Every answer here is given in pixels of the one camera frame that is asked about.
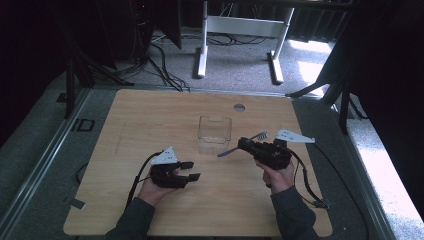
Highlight black floor bracket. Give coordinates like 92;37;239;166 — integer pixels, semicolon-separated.
70;117;96;133

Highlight bundle of black floor cables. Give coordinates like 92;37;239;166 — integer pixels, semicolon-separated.
131;31;192;93

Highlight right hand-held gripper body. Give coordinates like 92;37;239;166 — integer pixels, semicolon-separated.
247;128;316;171

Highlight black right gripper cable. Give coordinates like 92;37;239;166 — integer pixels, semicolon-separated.
287;148;333;211

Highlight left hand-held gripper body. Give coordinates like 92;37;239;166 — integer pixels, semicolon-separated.
149;146;190;190

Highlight clear plastic container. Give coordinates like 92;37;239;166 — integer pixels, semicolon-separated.
197;115;233;156

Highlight thin black cable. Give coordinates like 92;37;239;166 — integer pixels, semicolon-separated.
311;142;371;240

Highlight grey tape piece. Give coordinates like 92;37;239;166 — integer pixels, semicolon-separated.
62;196;87;211

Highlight person's right hand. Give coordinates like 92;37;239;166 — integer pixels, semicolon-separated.
254;159;297;196

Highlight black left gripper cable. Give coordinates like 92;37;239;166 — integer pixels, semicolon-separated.
125;150;165;210

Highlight black metal stand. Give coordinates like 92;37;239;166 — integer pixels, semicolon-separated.
64;58;77;120
285;78;355;135

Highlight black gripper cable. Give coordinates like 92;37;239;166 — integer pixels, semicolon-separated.
287;148;333;211
125;150;165;210

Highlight white desk frame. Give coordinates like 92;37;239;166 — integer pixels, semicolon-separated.
194;0;296;85

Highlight person's left hand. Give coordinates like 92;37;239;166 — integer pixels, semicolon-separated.
137;168;181;208

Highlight blue toothbrush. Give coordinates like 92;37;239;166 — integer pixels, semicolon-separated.
217;131;269;158

